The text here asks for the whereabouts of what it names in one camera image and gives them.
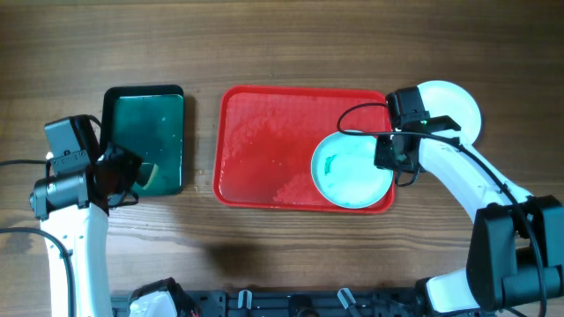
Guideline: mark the black mounting rail base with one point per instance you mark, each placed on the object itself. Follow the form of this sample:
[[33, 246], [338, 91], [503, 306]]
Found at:
[[394, 302]]

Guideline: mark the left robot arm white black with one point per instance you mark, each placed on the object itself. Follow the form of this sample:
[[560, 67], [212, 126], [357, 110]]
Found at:
[[72, 205]]

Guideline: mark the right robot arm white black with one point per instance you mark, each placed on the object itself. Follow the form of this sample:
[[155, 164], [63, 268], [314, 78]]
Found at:
[[516, 250]]

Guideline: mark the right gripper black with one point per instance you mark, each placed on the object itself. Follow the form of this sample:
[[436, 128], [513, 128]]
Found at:
[[382, 159]]

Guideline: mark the white plate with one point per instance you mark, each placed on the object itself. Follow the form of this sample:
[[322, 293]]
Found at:
[[445, 98]]

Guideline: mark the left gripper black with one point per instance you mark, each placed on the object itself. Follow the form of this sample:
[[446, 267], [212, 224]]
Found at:
[[128, 158]]

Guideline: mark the green yellow scrub sponge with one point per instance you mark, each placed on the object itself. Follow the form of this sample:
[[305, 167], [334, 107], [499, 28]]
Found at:
[[147, 175]]

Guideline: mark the black water tray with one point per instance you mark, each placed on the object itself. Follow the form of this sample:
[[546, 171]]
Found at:
[[149, 121]]

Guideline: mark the red serving tray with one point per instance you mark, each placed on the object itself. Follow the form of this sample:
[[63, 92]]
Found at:
[[266, 139]]

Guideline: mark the light blue plate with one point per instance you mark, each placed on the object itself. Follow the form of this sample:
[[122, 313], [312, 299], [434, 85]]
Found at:
[[344, 172]]

